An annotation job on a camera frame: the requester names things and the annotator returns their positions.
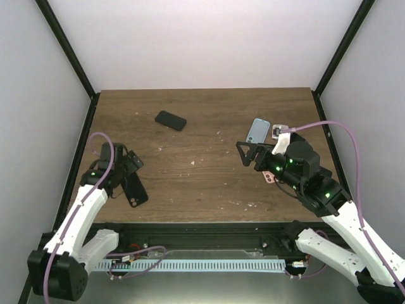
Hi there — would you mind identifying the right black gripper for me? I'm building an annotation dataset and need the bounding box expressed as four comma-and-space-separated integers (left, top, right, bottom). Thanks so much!
237, 141, 303, 192

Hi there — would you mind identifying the black phone case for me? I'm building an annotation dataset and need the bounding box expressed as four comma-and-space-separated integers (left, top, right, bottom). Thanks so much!
121, 173, 149, 208

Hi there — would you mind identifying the black phone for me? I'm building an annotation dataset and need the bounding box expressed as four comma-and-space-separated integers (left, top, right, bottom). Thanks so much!
154, 110, 187, 131

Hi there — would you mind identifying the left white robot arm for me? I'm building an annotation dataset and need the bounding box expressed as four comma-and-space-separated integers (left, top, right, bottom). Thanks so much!
27, 142, 148, 301

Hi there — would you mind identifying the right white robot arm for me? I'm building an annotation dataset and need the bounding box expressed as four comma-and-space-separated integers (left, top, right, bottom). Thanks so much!
236, 141, 404, 303

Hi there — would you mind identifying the light blue phone case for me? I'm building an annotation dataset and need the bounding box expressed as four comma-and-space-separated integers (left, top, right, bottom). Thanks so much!
246, 118, 271, 144

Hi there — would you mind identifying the pink phone case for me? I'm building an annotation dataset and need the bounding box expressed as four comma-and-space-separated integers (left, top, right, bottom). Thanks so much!
262, 171, 277, 184

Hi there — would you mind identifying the light blue slotted strip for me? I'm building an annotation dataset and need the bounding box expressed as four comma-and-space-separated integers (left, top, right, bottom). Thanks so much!
94, 259, 286, 273

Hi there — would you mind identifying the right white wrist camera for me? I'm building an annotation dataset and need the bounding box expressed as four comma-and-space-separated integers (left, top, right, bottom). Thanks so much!
271, 124, 290, 155

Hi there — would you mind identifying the black front rail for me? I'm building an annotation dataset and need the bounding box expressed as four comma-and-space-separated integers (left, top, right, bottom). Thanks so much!
117, 222, 301, 256

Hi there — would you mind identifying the left black frame post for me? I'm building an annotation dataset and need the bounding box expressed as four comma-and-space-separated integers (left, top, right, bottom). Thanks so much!
34, 0, 97, 99

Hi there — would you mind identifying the black frame post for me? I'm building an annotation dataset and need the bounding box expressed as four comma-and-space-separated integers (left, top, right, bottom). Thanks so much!
34, 0, 97, 99
315, 0, 376, 96

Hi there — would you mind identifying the right black frame post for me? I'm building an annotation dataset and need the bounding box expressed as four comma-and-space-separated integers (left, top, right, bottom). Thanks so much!
315, 0, 376, 96

